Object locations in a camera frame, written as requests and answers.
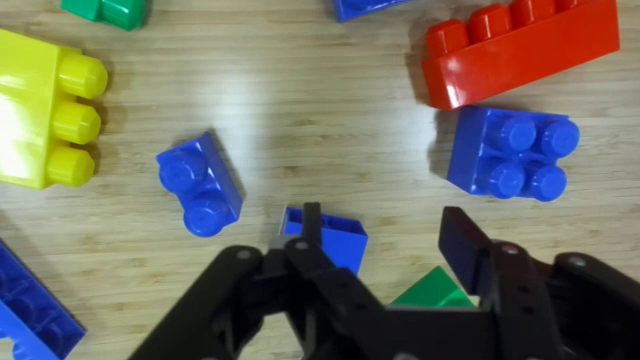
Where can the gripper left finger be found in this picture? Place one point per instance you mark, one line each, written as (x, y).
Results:
(300, 280)

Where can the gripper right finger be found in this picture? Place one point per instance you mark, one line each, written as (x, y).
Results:
(520, 290)

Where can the blue hollow toy block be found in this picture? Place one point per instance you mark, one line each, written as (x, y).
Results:
(342, 242)

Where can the green toy block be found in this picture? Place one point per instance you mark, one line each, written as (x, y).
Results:
(112, 11)
(432, 292)

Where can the blue four-stud toy block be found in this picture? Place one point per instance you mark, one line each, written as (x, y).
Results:
(510, 152)

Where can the blue two-stud toy block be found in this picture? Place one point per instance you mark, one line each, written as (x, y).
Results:
(200, 185)

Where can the orange toy block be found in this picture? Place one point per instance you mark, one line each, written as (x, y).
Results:
(520, 55)

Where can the large blue toy block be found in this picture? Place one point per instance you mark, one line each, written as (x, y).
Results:
(30, 315)

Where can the yellow toy block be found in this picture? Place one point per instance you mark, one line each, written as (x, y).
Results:
(30, 115)

